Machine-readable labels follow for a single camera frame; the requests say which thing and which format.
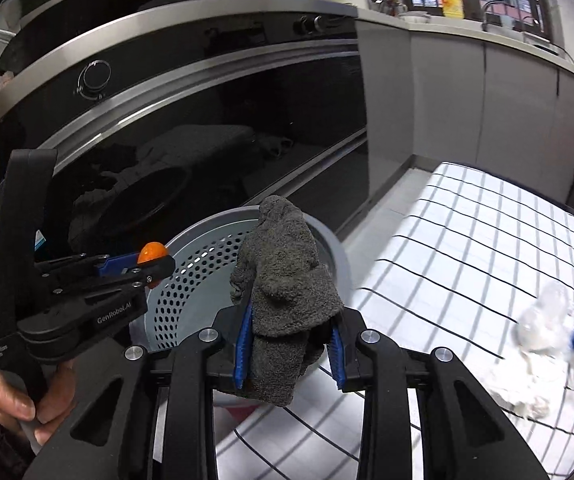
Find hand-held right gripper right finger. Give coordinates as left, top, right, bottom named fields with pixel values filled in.
left=324, top=307, right=550, bottom=480

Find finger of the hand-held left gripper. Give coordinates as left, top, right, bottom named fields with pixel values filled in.
left=42, top=252, right=140, bottom=281
left=49, top=256, right=176, bottom=306

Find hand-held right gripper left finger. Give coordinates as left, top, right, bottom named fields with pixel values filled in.
left=22, top=305, right=256, bottom=480

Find grey perforated plastic basket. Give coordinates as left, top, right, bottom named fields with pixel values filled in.
left=128, top=205, right=354, bottom=376

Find grey cloth rag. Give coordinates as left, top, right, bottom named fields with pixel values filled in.
left=215, top=196, right=345, bottom=407

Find person's left hand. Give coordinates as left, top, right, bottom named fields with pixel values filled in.
left=0, top=360, right=78, bottom=448

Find red plastic stool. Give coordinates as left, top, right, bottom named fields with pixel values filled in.
left=214, top=392, right=268, bottom=426

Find black integrated stove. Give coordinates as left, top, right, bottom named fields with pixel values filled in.
left=0, top=0, right=374, bottom=356

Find large round stove knob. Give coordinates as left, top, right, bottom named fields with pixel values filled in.
left=77, top=60, right=112, bottom=100

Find white black checkered tablecloth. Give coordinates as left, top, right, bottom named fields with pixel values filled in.
left=214, top=161, right=574, bottom=480

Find white plastic bag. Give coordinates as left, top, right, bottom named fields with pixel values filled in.
left=514, top=280, right=574, bottom=356

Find grey kitchen cabinets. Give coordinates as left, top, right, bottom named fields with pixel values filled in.
left=357, top=20, right=574, bottom=211

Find pair of small stove knobs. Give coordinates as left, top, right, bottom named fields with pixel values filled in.
left=293, top=14, right=326, bottom=35

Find white kitchen countertop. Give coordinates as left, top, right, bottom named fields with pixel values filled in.
left=357, top=7, right=574, bottom=81

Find chrome sink faucet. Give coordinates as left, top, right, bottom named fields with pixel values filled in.
left=482, top=0, right=513, bottom=24

